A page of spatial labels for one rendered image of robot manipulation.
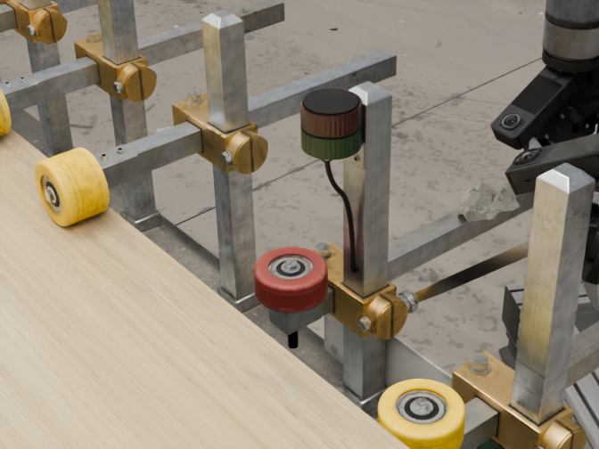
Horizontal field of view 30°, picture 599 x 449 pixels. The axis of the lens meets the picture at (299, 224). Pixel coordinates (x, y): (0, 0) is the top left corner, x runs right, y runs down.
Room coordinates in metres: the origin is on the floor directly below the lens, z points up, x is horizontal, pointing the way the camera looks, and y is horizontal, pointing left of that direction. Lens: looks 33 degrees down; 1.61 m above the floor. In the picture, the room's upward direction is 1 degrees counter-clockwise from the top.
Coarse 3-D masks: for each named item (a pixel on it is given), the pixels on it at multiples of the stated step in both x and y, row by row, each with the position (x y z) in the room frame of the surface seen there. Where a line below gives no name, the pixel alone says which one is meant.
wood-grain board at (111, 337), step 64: (0, 192) 1.16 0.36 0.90; (0, 256) 1.03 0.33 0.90; (64, 256) 1.02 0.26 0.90; (128, 256) 1.02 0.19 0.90; (0, 320) 0.91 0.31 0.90; (64, 320) 0.91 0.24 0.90; (128, 320) 0.91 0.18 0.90; (192, 320) 0.90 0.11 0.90; (0, 384) 0.81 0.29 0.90; (64, 384) 0.81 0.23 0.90; (128, 384) 0.81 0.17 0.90; (192, 384) 0.80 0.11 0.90; (256, 384) 0.80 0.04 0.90; (320, 384) 0.80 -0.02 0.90; (0, 448) 0.73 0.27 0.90; (64, 448) 0.72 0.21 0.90; (128, 448) 0.72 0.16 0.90; (192, 448) 0.72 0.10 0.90; (256, 448) 0.72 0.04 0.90; (320, 448) 0.72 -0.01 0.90; (384, 448) 0.71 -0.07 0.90
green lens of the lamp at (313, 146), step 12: (300, 132) 0.97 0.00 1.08; (360, 132) 0.96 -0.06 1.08; (312, 144) 0.94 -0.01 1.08; (324, 144) 0.94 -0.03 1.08; (336, 144) 0.94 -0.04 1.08; (348, 144) 0.94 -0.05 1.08; (360, 144) 0.96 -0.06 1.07; (312, 156) 0.94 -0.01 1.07; (324, 156) 0.94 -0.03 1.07; (336, 156) 0.94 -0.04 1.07; (348, 156) 0.94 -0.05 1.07
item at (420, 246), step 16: (512, 192) 1.20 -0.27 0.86; (528, 192) 1.20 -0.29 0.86; (528, 208) 1.20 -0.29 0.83; (432, 224) 1.13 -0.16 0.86; (448, 224) 1.13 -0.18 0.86; (464, 224) 1.13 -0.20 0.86; (480, 224) 1.15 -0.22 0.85; (496, 224) 1.16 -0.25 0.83; (400, 240) 1.10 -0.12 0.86; (416, 240) 1.10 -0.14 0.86; (432, 240) 1.10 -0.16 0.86; (448, 240) 1.11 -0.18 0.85; (464, 240) 1.13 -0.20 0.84; (400, 256) 1.06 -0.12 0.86; (416, 256) 1.08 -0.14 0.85; (432, 256) 1.10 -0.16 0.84; (400, 272) 1.06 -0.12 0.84; (320, 304) 0.99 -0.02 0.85; (272, 320) 0.98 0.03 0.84; (288, 320) 0.96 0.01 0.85; (304, 320) 0.97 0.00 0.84
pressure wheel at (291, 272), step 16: (272, 256) 1.00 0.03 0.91; (288, 256) 1.01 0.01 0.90; (304, 256) 1.00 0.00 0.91; (320, 256) 1.00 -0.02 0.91; (256, 272) 0.98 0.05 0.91; (272, 272) 0.98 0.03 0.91; (288, 272) 0.97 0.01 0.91; (304, 272) 0.98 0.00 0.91; (320, 272) 0.97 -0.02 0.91; (256, 288) 0.97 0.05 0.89; (272, 288) 0.95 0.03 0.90; (288, 288) 0.95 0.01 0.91; (304, 288) 0.95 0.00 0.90; (320, 288) 0.96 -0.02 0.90; (272, 304) 0.95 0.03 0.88; (288, 304) 0.94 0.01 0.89; (304, 304) 0.95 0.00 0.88; (288, 336) 0.98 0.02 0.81
